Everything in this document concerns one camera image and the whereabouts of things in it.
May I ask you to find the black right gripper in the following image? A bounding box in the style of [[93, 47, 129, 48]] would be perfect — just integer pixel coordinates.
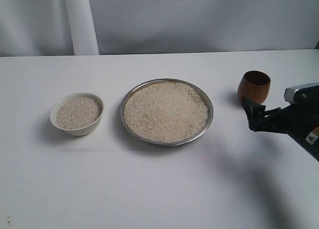
[[241, 97, 319, 160]]

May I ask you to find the brown wooden cup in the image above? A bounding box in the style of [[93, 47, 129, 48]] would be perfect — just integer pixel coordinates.
[[237, 70, 271, 104]]

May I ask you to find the round steel rice tray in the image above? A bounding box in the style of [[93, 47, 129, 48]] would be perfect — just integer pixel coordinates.
[[120, 78, 214, 147]]

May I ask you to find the white ceramic rice bowl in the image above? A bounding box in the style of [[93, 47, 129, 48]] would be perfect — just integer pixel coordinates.
[[49, 92, 104, 136]]

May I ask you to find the white backdrop curtain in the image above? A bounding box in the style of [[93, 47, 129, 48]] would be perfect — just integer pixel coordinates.
[[0, 0, 319, 56]]

